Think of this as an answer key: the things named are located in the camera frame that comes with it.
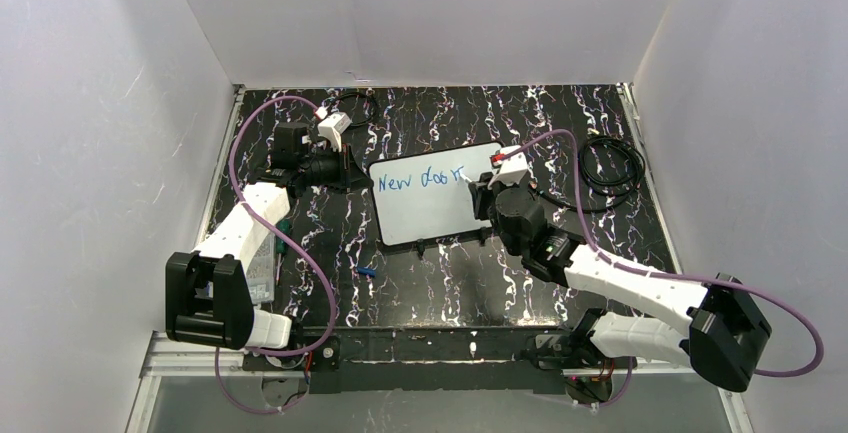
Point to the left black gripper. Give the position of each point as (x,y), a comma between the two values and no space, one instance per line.
(342,167)

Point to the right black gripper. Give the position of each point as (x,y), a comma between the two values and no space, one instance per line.
(481,198)

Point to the white whiteboard black frame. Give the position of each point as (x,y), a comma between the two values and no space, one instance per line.
(421,197)

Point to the blue marker cap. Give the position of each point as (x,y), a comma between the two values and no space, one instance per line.
(364,271)

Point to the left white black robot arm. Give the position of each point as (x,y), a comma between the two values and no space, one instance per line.
(208,301)

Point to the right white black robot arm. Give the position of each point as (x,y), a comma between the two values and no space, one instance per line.
(712,326)

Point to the clear plastic parts box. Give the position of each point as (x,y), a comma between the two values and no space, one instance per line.
(261,273)

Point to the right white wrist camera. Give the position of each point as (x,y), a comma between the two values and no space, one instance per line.
(509,166)

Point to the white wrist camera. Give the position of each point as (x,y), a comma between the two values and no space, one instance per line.
(509,166)
(331,126)

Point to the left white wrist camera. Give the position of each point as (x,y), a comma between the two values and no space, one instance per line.
(331,126)

